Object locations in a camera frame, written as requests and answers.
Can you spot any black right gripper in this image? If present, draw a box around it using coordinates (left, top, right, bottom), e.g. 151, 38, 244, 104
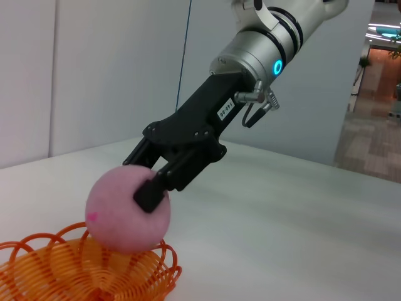
122, 72, 256, 214

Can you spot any pink felt peach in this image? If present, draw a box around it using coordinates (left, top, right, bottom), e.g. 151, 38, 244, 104
85, 165, 172, 254

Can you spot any orange plastic woven basket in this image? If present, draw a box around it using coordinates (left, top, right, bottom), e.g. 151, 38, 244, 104
0, 221, 182, 301

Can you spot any silver connector with grey cable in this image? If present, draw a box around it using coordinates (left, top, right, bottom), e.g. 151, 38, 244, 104
234, 80, 281, 128

